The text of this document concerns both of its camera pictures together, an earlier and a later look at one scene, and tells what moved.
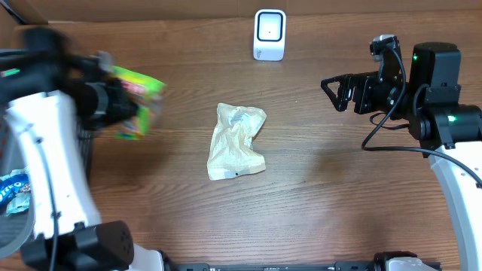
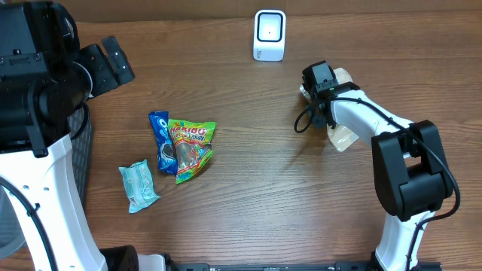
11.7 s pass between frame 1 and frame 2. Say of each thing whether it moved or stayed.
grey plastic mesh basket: stayed
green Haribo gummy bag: moved
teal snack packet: moved
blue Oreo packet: moved
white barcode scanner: stayed
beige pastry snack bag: moved
